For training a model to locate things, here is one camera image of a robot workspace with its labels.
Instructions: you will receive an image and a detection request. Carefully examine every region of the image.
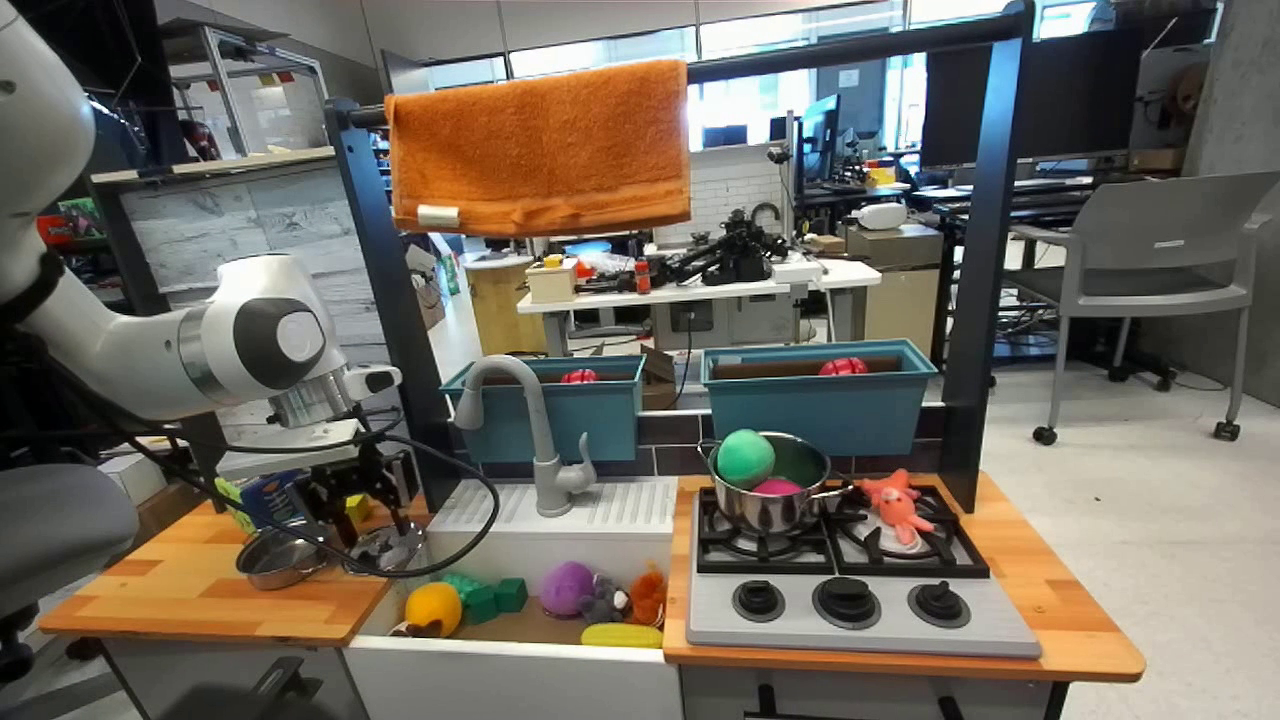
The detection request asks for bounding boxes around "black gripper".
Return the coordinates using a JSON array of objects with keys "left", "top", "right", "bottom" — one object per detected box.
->
[{"left": 291, "top": 433, "right": 425, "bottom": 573}]

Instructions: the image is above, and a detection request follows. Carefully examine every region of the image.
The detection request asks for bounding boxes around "large steel pot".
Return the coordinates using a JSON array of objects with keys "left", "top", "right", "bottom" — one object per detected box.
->
[{"left": 703, "top": 433, "right": 837, "bottom": 534}]

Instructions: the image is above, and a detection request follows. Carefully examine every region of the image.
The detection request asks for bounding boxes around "colourful soft cube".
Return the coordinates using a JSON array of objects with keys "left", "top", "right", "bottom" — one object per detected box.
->
[{"left": 211, "top": 467, "right": 322, "bottom": 539}]

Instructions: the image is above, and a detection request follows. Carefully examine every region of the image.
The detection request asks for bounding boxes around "round yellow toy fruit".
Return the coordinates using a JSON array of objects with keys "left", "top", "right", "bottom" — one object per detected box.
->
[{"left": 397, "top": 579, "right": 466, "bottom": 638}]

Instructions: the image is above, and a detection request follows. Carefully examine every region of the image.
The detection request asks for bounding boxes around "green plush toy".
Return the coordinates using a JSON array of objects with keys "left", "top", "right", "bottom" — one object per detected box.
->
[{"left": 445, "top": 573, "right": 533, "bottom": 625}]

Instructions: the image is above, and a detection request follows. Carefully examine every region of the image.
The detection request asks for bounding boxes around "wooden toy kitchen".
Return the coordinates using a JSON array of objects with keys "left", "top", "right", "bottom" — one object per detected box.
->
[{"left": 37, "top": 470, "right": 1150, "bottom": 720}]

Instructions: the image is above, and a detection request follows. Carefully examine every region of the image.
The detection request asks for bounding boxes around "grey toy faucet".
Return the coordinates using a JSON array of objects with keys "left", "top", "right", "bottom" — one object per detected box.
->
[{"left": 457, "top": 351, "right": 602, "bottom": 518}]

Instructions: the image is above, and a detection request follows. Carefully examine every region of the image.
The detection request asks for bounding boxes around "white toy sink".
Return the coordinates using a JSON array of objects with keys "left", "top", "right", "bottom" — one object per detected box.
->
[{"left": 348, "top": 477, "right": 687, "bottom": 720}]

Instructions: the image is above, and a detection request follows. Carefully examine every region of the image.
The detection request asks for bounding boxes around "purple toy eggplant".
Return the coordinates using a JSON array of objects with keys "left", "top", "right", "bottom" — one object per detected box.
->
[{"left": 537, "top": 557, "right": 599, "bottom": 618}]

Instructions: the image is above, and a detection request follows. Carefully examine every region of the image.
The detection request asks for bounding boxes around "teal plastic bin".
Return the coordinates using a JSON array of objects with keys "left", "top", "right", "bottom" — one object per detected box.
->
[
  {"left": 445, "top": 351, "right": 653, "bottom": 470},
  {"left": 694, "top": 334, "right": 936, "bottom": 465}
]

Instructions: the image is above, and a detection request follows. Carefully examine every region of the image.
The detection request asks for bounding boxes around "grey plush toy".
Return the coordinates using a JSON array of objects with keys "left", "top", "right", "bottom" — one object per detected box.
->
[{"left": 589, "top": 575, "right": 630, "bottom": 625}]

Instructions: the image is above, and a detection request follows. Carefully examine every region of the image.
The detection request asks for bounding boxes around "long yellow toy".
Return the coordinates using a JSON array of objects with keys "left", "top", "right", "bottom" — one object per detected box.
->
[{"left": 577, "top": 618, "right": 666, "bottom": 652}]

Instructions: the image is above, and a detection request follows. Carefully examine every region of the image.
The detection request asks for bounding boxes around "orange plush toy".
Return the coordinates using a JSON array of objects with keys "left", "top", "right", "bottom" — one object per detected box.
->
[{"left": 626, "top": 565, "right": 670, "bottom": 633}]

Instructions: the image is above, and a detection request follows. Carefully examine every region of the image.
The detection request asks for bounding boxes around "grey rounded foreground object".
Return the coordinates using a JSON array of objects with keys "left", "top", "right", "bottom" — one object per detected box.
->
[{"left": 0, "top": 456, "right": 142, "bottom": 633}]

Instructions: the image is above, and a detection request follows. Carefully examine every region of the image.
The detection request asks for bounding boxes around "grey wood pattern backdrop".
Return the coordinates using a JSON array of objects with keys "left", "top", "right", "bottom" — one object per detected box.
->
[{"left": 116, "top": 157, "right": 403, "bottom": 363}]

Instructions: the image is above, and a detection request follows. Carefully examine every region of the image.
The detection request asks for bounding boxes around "green ball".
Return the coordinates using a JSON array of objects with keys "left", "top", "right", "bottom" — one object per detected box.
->
[{"left": 716, "top": 428, "right": 780, "bottom": 491}]

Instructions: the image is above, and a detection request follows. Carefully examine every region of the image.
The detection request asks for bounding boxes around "black stove knob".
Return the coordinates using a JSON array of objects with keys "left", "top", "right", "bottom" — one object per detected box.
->
[
  {"left": 813, "top": 575, "right": 884, "bottom": 633},
  {"left": 909, "top": 579, "right": 977, "bottom": 633},
  {"left": 726, "top": 575, "right": 793, "bottom": 629}
]

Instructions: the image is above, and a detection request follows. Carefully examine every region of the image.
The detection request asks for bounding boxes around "white work table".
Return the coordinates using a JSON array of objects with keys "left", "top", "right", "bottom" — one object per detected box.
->
[{"left": 517, "top": 254, "right": 886, "bottom": 363}]

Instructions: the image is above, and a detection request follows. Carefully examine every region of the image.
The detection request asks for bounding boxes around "orange towel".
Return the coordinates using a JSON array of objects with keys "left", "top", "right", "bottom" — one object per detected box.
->
[{"left": 384, "top": 57, "right": 694, "bottom": 243}]

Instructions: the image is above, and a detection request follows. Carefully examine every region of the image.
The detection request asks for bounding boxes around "shelf with boxes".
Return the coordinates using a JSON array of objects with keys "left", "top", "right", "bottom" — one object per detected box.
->
[{"left": 83, "top": 17, "right": 334, "bottom": 185}]

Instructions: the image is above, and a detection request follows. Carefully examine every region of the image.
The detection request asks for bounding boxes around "grey toy stove top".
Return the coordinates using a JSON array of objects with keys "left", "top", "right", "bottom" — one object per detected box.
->
[{"left": 682, "top": 477, "right": 1044, "bottom": 661}]

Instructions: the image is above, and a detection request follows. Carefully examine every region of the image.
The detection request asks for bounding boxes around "black machine on table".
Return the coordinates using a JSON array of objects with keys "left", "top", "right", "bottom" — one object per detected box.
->
[{"left": 663, "top": 200, "right": 803, "bottom": 289}]

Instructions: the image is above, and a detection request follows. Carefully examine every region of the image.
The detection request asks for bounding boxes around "orange plush lobster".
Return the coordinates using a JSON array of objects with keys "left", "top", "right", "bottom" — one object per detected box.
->
[{"left": 850, "top": 467, "right": 942, "bottom": 552}]

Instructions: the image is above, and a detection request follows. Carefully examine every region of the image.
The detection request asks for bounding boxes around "grey office chair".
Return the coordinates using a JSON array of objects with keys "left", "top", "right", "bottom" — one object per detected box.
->
[{"left": 1013, "top": 166, "right": 1280, "bottom": 453}]

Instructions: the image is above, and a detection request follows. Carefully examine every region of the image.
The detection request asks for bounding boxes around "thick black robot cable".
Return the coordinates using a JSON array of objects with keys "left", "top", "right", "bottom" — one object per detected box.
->
[{"left": 357, "top": 433, "right": 503, "bottom": 579}]

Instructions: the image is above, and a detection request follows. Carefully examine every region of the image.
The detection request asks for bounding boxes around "black metal frame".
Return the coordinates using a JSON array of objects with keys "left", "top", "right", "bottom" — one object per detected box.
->
[{"left": 322, "top": 10, "right": 1035, "bottom": 514}]

